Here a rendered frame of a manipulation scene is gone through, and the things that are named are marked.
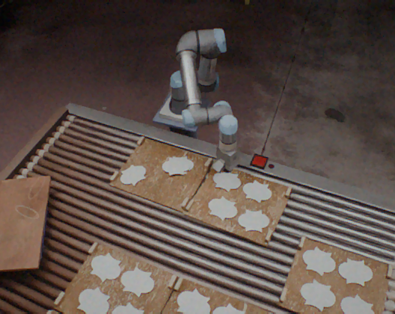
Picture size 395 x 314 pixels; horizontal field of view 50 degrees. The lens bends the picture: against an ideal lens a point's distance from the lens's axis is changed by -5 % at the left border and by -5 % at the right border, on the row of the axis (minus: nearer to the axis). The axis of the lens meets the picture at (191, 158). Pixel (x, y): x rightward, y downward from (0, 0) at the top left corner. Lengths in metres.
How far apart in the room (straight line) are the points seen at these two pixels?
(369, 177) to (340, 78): 1.24
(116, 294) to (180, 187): 0.62
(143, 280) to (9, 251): 0.59
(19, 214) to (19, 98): 2.53
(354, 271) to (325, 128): 2.09
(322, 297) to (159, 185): 0.92
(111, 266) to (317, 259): 0.88
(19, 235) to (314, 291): 1.28
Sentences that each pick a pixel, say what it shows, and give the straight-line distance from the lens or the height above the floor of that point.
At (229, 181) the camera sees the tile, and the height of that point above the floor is 0.95.
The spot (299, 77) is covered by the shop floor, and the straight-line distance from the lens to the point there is 4.37.
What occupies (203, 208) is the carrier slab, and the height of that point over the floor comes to 0.94.
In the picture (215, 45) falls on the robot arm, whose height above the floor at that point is 1.45.
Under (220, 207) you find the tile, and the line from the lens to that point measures 2.06.
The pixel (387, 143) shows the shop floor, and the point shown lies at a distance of 3.92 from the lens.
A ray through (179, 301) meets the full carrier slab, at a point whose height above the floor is 0.95.
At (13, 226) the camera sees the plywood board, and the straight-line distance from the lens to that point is 2.08.
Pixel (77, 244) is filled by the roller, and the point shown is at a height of 0.92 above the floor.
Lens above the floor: 2.62
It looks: 48 degrees down
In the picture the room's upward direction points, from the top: 4 degrees counter-clockwise
